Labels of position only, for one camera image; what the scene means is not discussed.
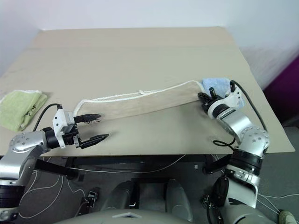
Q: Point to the dark grey rounded robot leg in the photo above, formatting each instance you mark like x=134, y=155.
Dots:
x=122, y=196
x=178, y=198

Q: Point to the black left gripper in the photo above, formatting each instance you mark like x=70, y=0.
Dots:
x=70, y=136

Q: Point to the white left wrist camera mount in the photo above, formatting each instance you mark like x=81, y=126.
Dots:
x=59, y=121

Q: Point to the grey green shoe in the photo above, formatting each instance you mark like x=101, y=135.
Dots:
x=288, y=217

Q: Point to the black table frame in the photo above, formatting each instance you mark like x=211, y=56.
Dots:
x=130, y=161

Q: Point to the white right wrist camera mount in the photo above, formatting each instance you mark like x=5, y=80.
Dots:
x=233, y=98

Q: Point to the light green folded towel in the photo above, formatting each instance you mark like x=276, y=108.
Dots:
x=18, y=109

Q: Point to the purple fabric object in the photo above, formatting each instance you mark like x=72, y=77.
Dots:
x=283, y=93

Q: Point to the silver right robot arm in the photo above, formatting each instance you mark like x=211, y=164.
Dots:
x=236, y=122

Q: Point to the beige towel with white trim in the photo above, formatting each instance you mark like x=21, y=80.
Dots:
x=149, y=102

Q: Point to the grey robot torso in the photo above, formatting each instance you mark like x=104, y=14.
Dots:
x=163, y=215

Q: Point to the light blue towel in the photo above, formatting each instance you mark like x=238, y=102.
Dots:
x=216, y=85

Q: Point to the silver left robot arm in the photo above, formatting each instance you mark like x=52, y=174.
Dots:
x=23, y=142

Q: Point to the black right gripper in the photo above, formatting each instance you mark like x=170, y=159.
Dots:
x=206, y=103

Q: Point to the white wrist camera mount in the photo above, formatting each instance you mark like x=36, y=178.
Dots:
x=59, y=121
x=233, y=98

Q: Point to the small black floor device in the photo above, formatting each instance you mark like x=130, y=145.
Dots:
x=91, y=198

